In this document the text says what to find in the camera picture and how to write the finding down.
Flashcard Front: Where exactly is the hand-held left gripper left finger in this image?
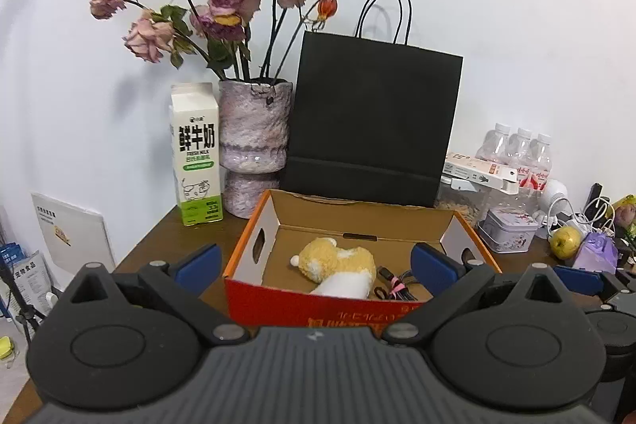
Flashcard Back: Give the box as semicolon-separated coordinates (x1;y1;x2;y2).
64;244;249;345

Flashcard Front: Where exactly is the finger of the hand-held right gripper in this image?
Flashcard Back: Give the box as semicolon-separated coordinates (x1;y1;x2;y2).
555;265;628;302

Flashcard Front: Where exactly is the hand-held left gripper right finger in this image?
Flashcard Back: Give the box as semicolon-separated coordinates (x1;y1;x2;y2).
382;242;567;345

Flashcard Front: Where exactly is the orange cardboard box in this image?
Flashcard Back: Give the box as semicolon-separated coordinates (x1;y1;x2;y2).
223;189;502;340

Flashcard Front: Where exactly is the purple tissue pack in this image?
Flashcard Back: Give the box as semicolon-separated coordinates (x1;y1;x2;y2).
571;230;619;275

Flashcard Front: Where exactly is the yellow green apple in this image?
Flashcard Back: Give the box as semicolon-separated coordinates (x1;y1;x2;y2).
549;225;583;261

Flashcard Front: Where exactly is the clear container of seeds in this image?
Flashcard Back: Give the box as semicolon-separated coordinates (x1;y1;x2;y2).
434;178;493;226

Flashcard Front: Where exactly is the grey printed tin box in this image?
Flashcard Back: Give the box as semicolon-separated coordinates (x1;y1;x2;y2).
478;207;540;254

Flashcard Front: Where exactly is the small white fan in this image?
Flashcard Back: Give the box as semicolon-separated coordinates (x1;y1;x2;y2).
539;180;572;226

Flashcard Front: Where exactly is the white green milk carton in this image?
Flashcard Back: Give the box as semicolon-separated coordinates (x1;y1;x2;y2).
169;82;223;227

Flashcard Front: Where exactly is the yellow white plush toy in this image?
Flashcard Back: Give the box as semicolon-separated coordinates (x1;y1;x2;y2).
289;238;377;298

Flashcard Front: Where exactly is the white flat carton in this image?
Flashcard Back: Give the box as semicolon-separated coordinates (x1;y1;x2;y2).
443;152;520;194

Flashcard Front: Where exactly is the clear plastic water bottle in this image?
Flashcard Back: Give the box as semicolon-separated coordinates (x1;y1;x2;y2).
475;122;512;167
506;127;535;169
527;133;554;189

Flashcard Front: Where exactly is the mottled purple ceramic vase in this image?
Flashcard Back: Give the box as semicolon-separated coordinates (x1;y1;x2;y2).
217;77;294;219

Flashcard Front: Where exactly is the black paper bag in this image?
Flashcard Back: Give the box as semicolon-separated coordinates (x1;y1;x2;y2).
281;0;465;209

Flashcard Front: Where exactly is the blue white packet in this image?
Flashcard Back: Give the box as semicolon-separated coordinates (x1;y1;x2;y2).
0;242;55;320

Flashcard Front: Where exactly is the black cable with pink tie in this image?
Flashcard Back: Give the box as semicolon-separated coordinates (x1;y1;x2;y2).
375;265;423;303

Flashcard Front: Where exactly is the white charging cable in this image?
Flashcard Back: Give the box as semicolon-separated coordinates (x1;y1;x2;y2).
547;196;617;241

